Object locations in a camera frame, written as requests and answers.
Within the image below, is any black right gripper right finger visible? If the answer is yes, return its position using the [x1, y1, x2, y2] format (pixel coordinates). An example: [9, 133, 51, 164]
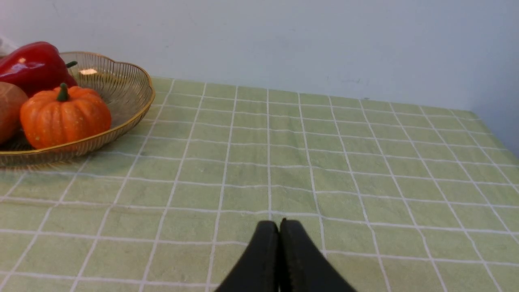
[280, 218, 356, 292]

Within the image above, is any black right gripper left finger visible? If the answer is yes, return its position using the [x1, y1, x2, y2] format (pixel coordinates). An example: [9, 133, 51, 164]
[216, 221, 279, 292]

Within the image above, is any green checkered tablecloth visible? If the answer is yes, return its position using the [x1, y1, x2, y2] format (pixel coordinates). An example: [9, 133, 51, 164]
[1, 79, 519, 292]

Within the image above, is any orange pumpkin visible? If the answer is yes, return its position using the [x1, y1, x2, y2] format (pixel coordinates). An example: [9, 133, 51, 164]
[20, 83, 112, 149]

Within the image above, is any red bell pepper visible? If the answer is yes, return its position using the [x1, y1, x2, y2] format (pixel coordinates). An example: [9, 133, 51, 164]
[0, 41, 77, 98]

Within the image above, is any brown potato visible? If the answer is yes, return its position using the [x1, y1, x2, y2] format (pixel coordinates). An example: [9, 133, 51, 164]
[0, 82, 28, 144]

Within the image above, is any gold wire basket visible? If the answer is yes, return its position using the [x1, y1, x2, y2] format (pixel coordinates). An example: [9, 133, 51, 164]
[0, 51, 155, 168]

